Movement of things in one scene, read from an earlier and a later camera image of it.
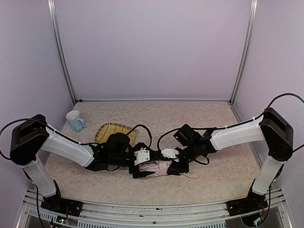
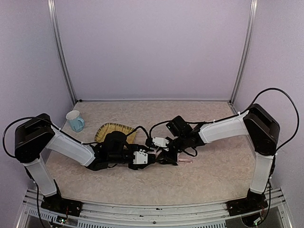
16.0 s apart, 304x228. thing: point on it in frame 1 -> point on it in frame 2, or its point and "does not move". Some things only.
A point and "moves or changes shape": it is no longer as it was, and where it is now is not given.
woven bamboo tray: [105, 131] does not move
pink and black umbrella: [159, 167] moves or changes shape
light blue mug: [76, 123] does not move
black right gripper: [180, 166] -> [168, 147]
